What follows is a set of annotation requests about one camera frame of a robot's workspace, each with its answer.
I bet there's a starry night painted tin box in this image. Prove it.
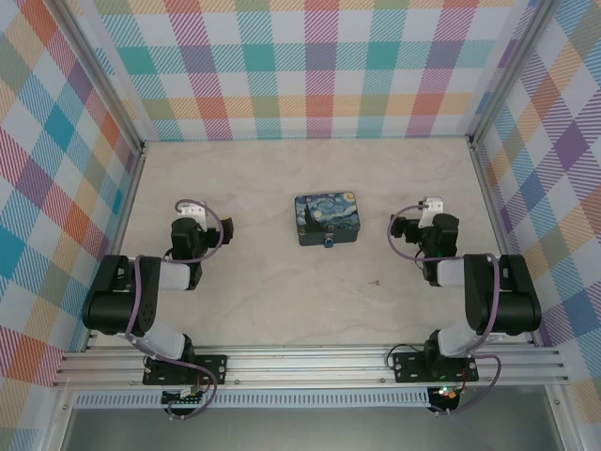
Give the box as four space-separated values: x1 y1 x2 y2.
294 190 362 248

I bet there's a right small circuit board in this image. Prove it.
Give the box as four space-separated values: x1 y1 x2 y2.
430 384 462 406

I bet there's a small circuit board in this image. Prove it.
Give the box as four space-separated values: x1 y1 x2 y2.
430 384 462 406
161 386 208 408

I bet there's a left small circuit board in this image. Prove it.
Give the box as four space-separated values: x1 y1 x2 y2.
161 386 208 408

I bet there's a grey metal panel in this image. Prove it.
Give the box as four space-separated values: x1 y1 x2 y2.
59 406 567 451

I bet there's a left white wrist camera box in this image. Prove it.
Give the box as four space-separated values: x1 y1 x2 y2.
179 201 209 232

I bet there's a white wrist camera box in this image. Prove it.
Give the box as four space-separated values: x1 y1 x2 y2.
418 196 445 230
179 201 209 232

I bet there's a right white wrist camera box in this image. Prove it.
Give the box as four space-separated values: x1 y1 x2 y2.
418 196 445 230

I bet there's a right aluminium side rail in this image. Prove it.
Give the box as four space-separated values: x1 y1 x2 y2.
468 134 540 348

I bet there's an aluminium side rail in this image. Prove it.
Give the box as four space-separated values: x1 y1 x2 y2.
80 140 149 353
468 134 540 348

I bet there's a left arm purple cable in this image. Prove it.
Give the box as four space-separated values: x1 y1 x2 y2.
124 199 223 421

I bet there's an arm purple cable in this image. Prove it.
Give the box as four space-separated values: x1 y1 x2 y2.
124 199 223 421
387 203 502 417

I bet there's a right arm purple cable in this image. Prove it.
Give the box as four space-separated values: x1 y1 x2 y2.
387 203 502 417

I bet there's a left aluminium side rail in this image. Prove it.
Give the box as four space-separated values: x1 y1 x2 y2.
80 140 149 353

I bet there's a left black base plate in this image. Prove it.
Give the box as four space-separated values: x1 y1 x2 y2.
142 353 229 387

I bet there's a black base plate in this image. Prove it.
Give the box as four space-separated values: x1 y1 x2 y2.
142 353 229 387
391 351 481 384

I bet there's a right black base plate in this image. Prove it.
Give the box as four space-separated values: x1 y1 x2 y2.
391 351 481 384

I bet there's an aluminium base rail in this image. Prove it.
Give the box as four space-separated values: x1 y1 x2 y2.
51 344 572 389

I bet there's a white slotted cable duct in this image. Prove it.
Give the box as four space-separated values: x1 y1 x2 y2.
73 387 431 410

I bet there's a right aluminium corner post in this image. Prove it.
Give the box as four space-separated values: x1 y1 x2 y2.
468 0 553 142

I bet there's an aluminium corner post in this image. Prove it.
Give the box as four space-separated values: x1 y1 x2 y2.
468 0 553 142
54 0 147 148

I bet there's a left aluminium corner post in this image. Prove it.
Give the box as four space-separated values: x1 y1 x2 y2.
54 0 147 148

